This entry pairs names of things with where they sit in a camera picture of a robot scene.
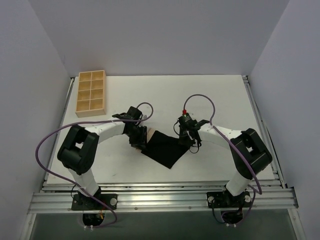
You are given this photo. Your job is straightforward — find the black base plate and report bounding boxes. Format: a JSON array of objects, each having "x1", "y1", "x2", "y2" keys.
[
  {"x1": 71, "y1": 192, "x2": 118, "y2": 211},
  {"x1": 206, "y1": 190, "x2": 252, "y2": 209}
]

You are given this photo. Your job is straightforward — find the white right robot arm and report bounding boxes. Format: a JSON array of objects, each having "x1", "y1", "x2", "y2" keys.
[{"x1": 177, "y1": 118, "x2": 273, "y2": 207}]

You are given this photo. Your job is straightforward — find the wooden compartment tray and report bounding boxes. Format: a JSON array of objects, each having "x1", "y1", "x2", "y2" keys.
[{"x1": 75, "y1": 70, "x2": 107, "y2": 118}]

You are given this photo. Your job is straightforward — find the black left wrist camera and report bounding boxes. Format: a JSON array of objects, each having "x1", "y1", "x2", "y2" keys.
[{"x1": 126, "y1": 106, "x2": 143, "y2": 120}]

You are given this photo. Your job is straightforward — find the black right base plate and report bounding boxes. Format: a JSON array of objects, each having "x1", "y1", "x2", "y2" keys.
[{"x1": 206, "y1": 190, "x2": 252, "y2": 209}]

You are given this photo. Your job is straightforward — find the black underwear with beige waistband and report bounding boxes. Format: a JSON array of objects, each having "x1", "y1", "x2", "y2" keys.
[{"x1": 141, "y1": 128, "x2": 189, "y2": 169}]

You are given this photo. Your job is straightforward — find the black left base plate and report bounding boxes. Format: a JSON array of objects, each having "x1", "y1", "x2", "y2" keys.
[{"x1": 71, "y1": 192, "x2": 118, "y2": 211}]

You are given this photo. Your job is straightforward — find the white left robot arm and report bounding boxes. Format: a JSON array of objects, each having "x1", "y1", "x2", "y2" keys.
[{"x1": 57, "y1": 117, "x2": 147, "y2": 210}]

